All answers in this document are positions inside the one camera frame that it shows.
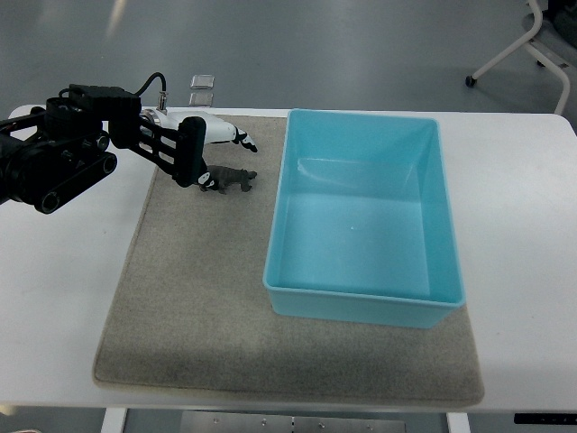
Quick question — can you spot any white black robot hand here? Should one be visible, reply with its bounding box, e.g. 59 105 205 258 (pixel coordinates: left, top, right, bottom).
139 109 257 188

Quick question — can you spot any brown hippo toy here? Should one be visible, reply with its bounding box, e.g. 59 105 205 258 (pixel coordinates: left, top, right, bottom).
198 165 258 194

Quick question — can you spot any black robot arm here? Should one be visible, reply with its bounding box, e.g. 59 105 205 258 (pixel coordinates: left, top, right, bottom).
1 85 206 214

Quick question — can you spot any blue plastic box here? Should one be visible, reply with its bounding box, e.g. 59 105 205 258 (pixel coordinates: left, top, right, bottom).
263 109 465 328

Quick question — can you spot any clear floor socket cover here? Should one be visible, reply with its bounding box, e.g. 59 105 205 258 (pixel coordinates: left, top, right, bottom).
190 74 215 89

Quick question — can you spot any grey felt mat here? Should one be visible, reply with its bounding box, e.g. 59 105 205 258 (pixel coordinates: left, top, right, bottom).
93 116 484 407

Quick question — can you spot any metal plate under table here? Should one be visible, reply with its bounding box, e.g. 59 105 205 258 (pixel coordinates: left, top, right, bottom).
179 411 407 433

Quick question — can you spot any black table control panel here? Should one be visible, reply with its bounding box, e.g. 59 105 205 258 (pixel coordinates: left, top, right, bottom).
514 412 577 426

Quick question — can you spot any white chair frame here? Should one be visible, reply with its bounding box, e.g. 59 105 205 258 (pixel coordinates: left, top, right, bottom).
465 1 576 115

